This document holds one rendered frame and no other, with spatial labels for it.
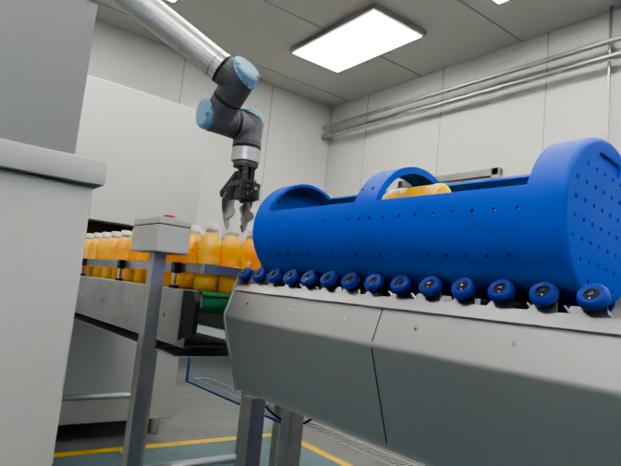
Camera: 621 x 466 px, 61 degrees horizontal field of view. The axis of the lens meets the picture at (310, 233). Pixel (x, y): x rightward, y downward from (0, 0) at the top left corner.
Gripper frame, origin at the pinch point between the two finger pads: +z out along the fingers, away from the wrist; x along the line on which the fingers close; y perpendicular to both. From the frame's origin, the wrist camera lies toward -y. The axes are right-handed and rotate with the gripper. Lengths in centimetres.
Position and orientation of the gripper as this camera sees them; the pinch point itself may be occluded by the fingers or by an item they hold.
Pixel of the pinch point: (234, 226)
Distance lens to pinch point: 167.6
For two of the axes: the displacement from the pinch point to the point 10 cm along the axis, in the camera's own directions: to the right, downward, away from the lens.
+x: 7.8, 1.5, 6.1
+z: -1.0, 9.9, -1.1
